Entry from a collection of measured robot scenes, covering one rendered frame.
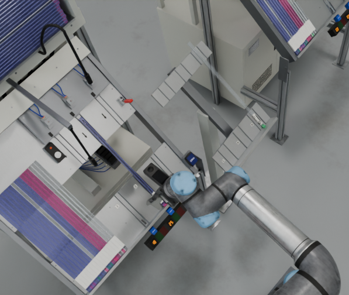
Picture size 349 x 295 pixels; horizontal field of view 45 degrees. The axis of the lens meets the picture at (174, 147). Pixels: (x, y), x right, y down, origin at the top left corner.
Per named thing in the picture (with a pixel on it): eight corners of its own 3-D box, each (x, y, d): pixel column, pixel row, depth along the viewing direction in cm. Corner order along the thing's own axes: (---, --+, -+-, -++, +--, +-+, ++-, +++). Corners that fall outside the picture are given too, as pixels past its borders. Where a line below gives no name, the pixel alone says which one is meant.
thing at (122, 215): (190, 172, 185) (193, 172, 182) (84, 292, 166) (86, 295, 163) (162, 141, 180) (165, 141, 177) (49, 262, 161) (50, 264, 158)
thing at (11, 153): (132, 111, 177) (135, 110, 173) (13, 230, 158) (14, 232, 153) (76, 51, 168) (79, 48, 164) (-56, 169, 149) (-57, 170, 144)
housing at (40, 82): (83, 59, 170) (90, 51, 158) (-10, 144, 156) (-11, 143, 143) (69, 44, 168) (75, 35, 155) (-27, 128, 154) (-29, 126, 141)
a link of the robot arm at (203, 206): (232, 207, 130) (210, 179, 130) (205, 231, 128) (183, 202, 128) (225, 208, 138) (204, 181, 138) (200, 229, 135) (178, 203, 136)
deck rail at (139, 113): (192, 171, 189) (198, 171, 183) (189, 174, 188) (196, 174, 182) (80, 48, 169) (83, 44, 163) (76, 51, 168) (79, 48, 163)
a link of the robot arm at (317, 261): (363, 268, 107) (232, 156, 134) (334, 298, 105) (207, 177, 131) (357, 281, 117) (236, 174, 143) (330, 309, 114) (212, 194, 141)
